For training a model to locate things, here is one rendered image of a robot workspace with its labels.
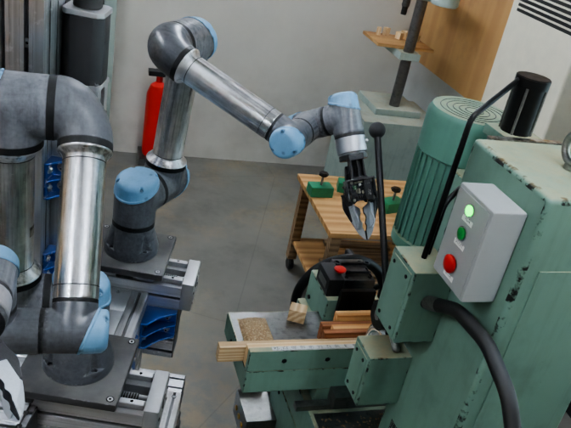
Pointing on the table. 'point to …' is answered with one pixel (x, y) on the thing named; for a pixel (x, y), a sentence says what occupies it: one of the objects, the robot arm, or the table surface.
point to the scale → (313, 347)
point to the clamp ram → (355, 299)
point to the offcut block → (297, 312)
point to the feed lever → (381, 219)
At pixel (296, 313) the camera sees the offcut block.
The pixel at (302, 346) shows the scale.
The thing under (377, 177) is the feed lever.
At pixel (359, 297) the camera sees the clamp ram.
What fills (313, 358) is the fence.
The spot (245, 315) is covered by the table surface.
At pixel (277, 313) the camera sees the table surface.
